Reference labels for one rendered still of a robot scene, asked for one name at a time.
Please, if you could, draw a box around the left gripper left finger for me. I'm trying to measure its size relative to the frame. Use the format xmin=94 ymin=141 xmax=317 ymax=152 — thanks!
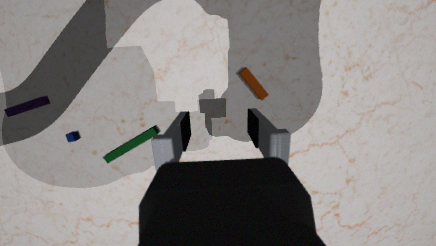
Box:
xmin=151 ymin=111 xmax=191 ymax=172

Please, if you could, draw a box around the orange-brown rod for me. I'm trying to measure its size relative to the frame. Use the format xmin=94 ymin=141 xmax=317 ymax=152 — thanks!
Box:
xmin=239 ymin=67 xmax=269 ymax=100

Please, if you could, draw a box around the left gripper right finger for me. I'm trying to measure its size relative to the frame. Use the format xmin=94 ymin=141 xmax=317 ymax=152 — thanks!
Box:
xmin=247 ymin=108 xmax=291 ymax=165

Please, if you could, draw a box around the purple rod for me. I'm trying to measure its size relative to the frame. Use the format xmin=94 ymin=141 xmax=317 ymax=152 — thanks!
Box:
xmin=4 ymin=96 xmax=50 ymax=117

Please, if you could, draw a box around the dark green rod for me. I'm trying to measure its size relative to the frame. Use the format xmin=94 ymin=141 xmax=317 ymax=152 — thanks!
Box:
xmin=103 ymin=126 xmax=159 ymax=163

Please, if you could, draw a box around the small dark blue block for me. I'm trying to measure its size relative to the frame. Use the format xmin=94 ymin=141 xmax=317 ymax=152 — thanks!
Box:
xmin=66 ymin=131 xmax=80 ymax=142

